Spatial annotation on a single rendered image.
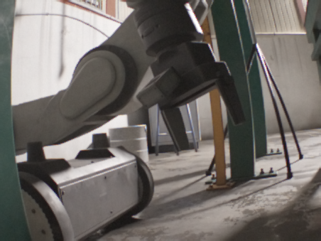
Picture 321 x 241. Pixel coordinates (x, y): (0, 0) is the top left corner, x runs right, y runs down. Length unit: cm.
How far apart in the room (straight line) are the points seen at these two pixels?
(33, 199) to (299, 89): 427
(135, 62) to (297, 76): 401
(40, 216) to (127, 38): 40
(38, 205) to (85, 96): 26
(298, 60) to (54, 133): 411
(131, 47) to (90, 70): 9
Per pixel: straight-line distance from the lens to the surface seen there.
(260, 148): 239
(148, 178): 107
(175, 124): 57
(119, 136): 274
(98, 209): 80
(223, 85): 50
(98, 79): 74
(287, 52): 472
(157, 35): 54
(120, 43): 78
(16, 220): 26
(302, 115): 467
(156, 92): 50
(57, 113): 79
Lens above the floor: 26
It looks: 1 degrees down
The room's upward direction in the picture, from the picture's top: 5 degrees counter-clockwise
